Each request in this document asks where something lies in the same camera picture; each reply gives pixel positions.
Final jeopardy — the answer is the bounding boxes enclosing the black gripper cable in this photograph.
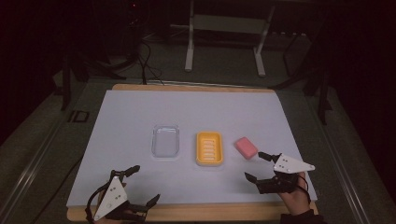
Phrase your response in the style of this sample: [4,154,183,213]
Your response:
[85,181,112,224]
[298,173,313,207]

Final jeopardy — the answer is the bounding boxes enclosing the metal floor rail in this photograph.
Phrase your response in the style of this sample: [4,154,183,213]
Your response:
[0,122,68,218]
[311,102,372,224]

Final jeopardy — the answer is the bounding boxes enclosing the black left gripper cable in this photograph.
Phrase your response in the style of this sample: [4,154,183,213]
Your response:
[85,181,112,224]

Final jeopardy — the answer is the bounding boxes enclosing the yellow soap dish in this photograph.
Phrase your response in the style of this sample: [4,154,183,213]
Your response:
[195,131,225,167]

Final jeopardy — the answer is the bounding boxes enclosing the person's right hand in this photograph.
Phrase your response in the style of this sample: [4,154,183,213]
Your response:
[278,172,313,217]

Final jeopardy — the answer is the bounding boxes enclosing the black floor cable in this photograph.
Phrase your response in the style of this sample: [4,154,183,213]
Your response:
[135,39,166,86]

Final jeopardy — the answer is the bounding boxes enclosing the person's left hand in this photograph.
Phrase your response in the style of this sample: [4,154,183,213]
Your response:
[94,188,107,213]

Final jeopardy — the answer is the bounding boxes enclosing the white metal stand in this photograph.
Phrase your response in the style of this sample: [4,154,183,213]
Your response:
[170,0,276,78]

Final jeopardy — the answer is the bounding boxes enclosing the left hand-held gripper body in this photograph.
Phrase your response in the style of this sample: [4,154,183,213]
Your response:
[92,169,149,223]

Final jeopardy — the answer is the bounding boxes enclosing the black floor bracket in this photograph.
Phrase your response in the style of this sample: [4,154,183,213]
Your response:
[67,109,91,123]

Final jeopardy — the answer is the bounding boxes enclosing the pink sponge block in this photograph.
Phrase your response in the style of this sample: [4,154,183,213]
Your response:
[233,136,259,161]

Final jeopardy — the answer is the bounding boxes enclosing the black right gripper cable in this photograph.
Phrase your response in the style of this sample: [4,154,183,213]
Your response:
[298,173,313,207]

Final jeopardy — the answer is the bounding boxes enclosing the white table mat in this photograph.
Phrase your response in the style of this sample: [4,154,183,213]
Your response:
[65,90,318,207]

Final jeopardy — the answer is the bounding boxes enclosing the clear plastic soap dish tray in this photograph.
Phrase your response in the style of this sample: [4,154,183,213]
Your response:
[150,124,181,159]

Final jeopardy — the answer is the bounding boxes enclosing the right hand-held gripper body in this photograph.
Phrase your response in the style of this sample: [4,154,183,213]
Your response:
[256,152,317,195]

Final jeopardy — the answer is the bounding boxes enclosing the black metal stand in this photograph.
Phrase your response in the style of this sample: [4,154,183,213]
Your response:
[60,50,128,112]
[270,29,333,126]

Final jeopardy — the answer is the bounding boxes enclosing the wooden table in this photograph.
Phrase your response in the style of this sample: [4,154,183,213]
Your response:
[66,83,319,223]

